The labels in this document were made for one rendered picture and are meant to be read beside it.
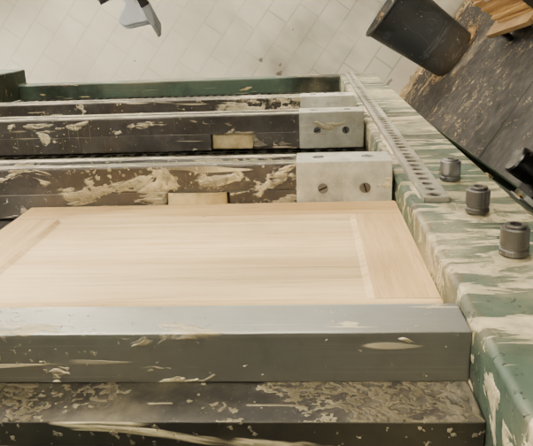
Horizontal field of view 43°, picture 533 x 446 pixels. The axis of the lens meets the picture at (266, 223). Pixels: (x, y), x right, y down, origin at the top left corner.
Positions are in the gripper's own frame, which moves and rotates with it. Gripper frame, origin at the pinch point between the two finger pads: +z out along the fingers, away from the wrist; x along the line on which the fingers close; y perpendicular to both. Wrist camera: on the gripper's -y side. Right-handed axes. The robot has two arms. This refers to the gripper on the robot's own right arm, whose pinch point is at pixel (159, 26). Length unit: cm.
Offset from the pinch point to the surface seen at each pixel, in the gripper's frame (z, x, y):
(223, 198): 28.2, 31.0, 2.8
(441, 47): 45, -378, -162
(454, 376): 43, 75, -8
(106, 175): 18.2, 29.5, 14.9
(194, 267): 31, 53, 7
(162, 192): 23.7, 29.9, 9.6
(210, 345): 33, 73, 6
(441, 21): 29, -378, -170
